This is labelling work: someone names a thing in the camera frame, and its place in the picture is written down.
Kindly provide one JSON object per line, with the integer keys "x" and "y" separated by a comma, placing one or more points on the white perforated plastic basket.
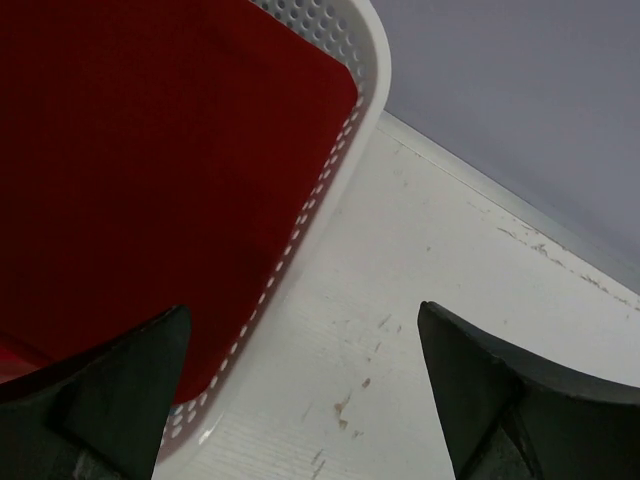
{"x": 352, "y": 33}

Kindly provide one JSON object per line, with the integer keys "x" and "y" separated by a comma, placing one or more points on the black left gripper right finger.
{"x": 507, "y": 413}

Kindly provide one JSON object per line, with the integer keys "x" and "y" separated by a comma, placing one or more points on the dark red t shirt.
{"x": 157, "y": 153}

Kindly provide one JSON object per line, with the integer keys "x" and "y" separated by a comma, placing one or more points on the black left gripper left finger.
{"x": 99, "y": 414}

